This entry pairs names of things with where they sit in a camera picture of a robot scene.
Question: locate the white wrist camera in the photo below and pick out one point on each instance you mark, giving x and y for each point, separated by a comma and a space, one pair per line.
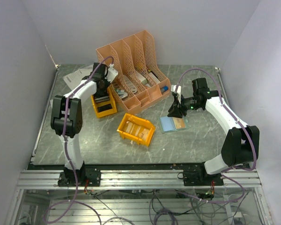
176, 90
112, 73

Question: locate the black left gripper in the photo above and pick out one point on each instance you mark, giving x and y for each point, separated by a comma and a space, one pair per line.
101, 92

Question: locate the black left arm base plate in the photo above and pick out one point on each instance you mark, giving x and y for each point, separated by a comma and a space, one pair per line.
91, 178

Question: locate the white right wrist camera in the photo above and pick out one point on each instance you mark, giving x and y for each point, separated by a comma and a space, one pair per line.
176, 90

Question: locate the gold patterned credit card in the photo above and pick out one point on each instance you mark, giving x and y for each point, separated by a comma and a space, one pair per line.
179, 123

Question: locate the white paper booklet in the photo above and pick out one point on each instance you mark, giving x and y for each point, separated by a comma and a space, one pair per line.
73, 79

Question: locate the peach plastic file organizer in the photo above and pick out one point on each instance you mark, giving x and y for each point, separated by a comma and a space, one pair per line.
138, 73

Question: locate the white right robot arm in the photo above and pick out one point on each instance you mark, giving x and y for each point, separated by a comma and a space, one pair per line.
241, 144

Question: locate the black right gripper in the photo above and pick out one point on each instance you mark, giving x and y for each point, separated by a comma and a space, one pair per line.
174, 110

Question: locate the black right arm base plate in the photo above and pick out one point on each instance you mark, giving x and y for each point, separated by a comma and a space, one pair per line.
197, 178

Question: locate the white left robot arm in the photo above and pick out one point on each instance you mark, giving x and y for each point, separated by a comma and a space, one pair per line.
67, 120

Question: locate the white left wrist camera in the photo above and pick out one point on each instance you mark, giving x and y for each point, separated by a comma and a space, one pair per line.
112, 73

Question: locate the yellow bin with cards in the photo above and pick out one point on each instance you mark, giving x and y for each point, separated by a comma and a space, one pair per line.
136, 129

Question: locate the white stapler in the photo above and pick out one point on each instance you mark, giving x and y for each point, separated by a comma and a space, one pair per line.
122, 94

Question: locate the yellow bin with black items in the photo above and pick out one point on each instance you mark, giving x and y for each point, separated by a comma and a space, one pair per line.
106, 106

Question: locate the aluminium frame rail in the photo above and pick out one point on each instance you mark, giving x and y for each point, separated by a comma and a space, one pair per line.
135, 179

